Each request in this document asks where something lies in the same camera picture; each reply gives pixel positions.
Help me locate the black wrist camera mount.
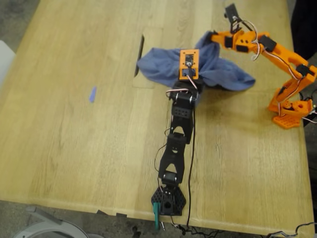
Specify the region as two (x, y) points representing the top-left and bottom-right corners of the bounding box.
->
(224, 3), (243, 35)

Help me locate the black camera cable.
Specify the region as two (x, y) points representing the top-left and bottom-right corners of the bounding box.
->
(185, 64), (197, 229)

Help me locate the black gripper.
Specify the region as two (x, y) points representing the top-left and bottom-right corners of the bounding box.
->
(169, 81), (206, 109)

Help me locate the blue tape piece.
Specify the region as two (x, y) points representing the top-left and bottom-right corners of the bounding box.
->
(89, 86), (98, 104)

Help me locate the blue T-shirt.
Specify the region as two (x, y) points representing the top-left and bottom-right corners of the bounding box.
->
(136, 31), (256, 92)

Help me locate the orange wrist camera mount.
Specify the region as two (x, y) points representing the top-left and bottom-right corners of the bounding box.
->
(178, 48), (200, 81)

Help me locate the teal table clamp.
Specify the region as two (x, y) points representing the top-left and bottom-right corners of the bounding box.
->
(153, 202), (166, 231)

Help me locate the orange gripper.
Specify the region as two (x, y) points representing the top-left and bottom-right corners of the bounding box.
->
(209, 30), (261, 54)

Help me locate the wooden cable port cover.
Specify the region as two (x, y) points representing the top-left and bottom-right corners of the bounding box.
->
(132, 27), (164, 89)

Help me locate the white chair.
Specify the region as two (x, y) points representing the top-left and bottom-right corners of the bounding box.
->
(0, 40), (16, 89)

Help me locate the black fabric object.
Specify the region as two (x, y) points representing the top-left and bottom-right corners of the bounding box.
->
(291, 0), (317, 60)

